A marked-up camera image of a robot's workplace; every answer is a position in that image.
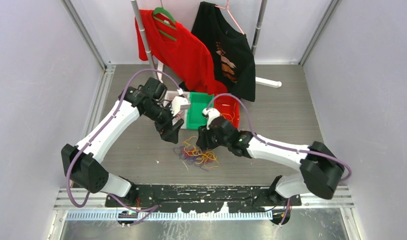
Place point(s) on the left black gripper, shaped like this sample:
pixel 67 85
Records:
pixel 167 132

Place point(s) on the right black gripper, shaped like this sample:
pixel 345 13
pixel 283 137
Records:
pixel 204 140

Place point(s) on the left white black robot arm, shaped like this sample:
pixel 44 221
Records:
pixel 82 162

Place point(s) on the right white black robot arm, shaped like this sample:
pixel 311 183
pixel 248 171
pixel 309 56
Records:
pixel 319 171

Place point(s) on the white plastic bin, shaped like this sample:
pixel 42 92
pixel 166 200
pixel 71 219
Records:
pixel 167 103

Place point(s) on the green plastic bin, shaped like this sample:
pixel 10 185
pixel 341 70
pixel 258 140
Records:
pixel 194 116

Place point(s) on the red plastic bin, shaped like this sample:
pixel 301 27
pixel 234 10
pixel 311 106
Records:
pixel 228 108

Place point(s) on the metal clothes rack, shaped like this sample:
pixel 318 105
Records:
pixel 160 65

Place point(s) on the black printed t-shirt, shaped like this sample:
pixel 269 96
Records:
pixel 233 61

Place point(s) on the red t-shirt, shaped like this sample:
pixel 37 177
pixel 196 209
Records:
pixel 188 57

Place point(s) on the green clothes hanger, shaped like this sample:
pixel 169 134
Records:
pixel 162 16

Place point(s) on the pink clothes hanger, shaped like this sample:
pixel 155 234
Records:
pixel 227 9

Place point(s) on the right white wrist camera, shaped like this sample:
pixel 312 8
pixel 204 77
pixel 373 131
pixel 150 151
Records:
pixel 210 114

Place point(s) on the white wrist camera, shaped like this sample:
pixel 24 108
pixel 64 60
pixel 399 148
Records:
pixel 179 103
pixel 210 114

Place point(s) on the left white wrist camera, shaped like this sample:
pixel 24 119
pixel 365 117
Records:
pixel 179 103

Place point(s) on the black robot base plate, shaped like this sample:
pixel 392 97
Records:
pixel 199 198

